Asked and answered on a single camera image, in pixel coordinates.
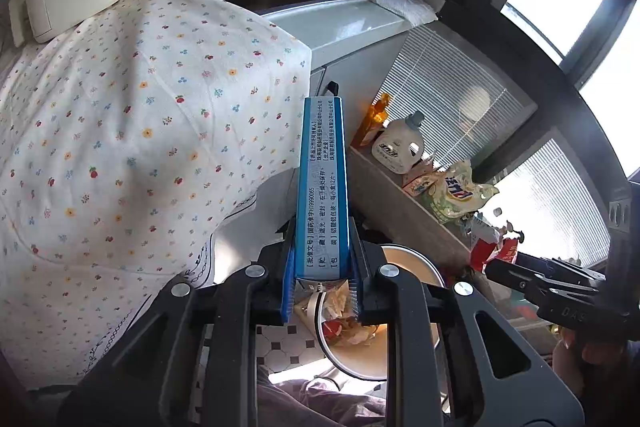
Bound crumpled white paper ball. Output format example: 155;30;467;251
320;284;351;323

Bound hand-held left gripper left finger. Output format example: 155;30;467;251
57;217;302;427

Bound white window blind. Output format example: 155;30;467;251
374;26;540;170
492;138;617;269

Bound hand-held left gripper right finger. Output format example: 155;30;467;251
347;216;587;427

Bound black window frame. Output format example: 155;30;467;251
370;0;640;188

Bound white dish cloth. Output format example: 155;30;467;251
376;0;440;28

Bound red and white packet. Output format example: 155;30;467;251
469;227;521;276

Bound grey sink cabinet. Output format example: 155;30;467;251
259;0;417;233

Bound floral print white cloth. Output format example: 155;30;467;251
0;0;312;390

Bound person's right hand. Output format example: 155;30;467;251
551;326;631;400

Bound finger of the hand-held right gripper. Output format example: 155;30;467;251
514;253;608;283
486;260;563;310

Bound grey stone ledge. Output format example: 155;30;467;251
348;144;488;265

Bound small pink packet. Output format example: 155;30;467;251
401;159;443;198

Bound blue medicine box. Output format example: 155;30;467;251
294;95;349;284

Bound orange cleaner bottle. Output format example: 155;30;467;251
351;92;394;148

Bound person's grey pants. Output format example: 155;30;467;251
256;363;392;427

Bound green detergent refill bag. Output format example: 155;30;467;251
421;158;501;226

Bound white cloth with dark embroidery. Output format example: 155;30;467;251
82;187;263;380

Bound white detergent jug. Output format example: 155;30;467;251
370;110;427;176

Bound white round trash bin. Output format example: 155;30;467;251
306;243;447;382

